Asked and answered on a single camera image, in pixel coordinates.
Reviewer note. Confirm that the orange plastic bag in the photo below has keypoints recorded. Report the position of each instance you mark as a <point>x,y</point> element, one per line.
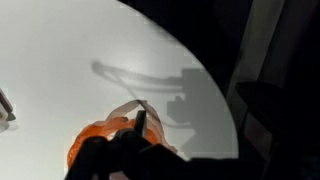
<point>118,120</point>

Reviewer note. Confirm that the grey white object at edge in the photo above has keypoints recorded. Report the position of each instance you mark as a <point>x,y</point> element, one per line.
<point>6,112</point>

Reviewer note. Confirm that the dark furniture beside table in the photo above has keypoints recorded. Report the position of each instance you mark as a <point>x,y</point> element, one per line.
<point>274,91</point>

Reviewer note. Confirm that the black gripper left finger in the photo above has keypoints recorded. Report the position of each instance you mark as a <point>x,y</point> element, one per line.
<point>99,158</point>

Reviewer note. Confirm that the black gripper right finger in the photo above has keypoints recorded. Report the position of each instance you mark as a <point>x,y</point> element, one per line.
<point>140,123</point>

